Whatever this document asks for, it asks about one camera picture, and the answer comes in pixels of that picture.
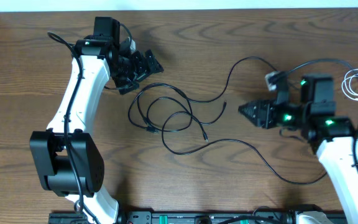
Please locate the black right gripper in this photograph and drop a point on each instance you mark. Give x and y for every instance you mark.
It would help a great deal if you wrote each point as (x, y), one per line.
(264, 113)

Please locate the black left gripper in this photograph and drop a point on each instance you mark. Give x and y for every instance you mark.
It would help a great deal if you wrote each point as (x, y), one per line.
(143, 68)

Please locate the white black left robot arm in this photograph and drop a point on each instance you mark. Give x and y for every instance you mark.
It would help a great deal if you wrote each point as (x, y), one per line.
(66, 158)

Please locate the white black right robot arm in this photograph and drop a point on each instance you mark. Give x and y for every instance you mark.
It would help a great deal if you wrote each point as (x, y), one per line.
(333, 139)

